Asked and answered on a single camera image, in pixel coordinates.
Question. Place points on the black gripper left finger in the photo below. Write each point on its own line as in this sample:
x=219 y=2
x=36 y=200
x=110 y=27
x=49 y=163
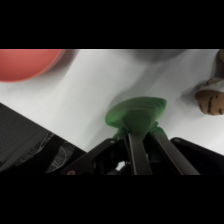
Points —
x=139 y=156

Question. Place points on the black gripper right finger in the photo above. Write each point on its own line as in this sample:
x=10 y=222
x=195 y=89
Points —
x=173 y=156

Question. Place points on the green triangle block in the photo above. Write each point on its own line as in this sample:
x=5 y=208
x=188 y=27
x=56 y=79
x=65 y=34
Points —
x=136 y=115

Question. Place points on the pink bowl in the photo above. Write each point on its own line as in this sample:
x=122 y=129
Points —
x=23 y=65

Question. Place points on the striped brown toy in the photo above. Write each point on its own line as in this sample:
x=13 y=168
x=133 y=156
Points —
x=210 y=100

